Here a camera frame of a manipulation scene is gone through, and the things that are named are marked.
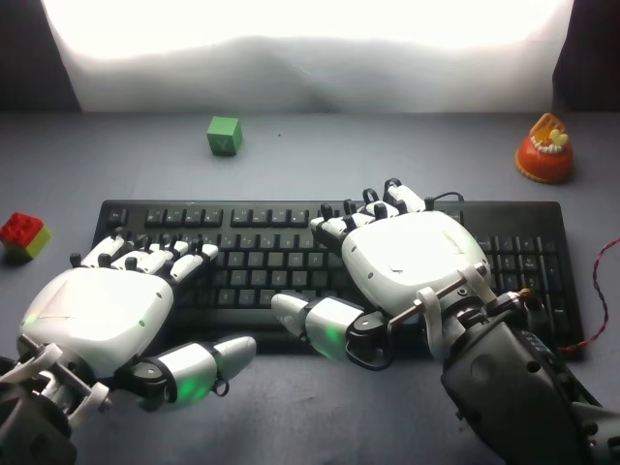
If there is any white backdrop cloth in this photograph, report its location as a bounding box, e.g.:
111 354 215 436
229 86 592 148
41 0 575 116

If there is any red and green brick block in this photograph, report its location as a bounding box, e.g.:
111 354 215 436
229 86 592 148
0 211 53 266

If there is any red and black twisted cable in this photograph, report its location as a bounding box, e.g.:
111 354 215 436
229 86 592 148
556 236 620 353

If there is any grey table cloth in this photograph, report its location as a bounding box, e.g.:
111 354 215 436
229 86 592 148
0 110 620 465

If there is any black computer keyboard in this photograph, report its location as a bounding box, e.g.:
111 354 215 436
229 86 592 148
91 198 586 363

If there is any orange toy cake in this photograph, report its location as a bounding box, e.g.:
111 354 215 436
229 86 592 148
514 112 575 184

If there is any green cube block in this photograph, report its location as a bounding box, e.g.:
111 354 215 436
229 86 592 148
206 115 243 158

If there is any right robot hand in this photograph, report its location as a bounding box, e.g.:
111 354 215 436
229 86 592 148
270 177 493 372

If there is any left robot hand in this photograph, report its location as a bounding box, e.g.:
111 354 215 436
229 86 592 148
17 231 258 413

